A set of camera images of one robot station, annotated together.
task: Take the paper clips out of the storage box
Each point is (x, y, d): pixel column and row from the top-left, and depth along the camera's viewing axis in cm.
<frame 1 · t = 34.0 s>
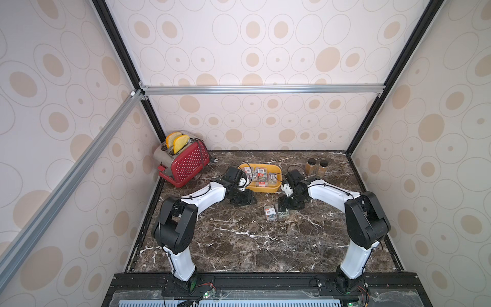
left hand: (257, 201, 88), fingers open
right hand: (283, 210, 92), fingers open
red polka dot toaster: (180, 168, 97), point 13 cm above the table
yellow toast slice left: (171, 137, 100), point 22 cm above the table
yellow toast slice right: (179, 142, 97), point 22 cm above the table
yellow plastic storage tray: (263, 178, 107), point 2 cm above the table
brown spice jar left: (311, 169, 105), point 7 cm above the table
brown spice jar right: (322, 169, 105), point 7 cm above the table
clear paper clip box: (270, 212, 94), point 2 cm above the table
clear paper clip box 2: (284, 213, 94), point 2 cm above the table

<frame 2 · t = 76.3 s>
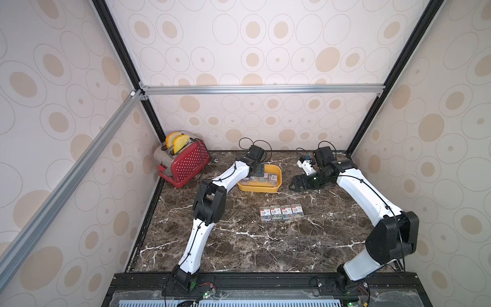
left hand: (259, 168, 102), fingers open
right hand: (296, 187, 84), fingers open
clear paper clip box 3: (286, 212, 94), point 2 cm above the table
clear paper clip box 4: (298, 210, 94), point 3 cm above the table
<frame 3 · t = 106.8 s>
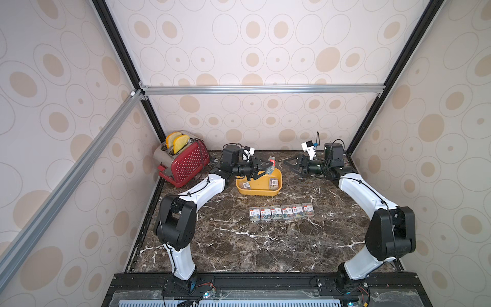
left hand: (275, 167, 78), fingers open
right hand: (284, 168, 80), fingers open
clear paper clip box 6: (254, 213, 94), point 2 cm above the table
clear paper clip box 7: (308, 210, 94), point 2 cm above the table
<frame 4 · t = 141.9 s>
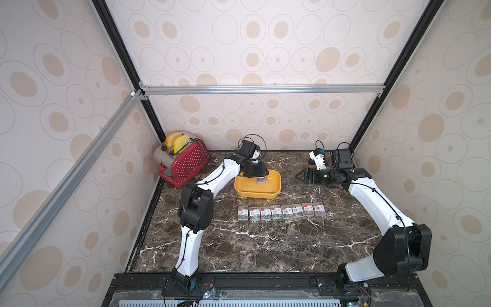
left hand: (269, 171, 91), fingers open
right hand: (300, 177, 83), fingers open
clear paper clip box 5: (319, 209, 94), point 3 cm above the table
clear paper clip box 8: (243, 213, 94), point 2 cm above the table
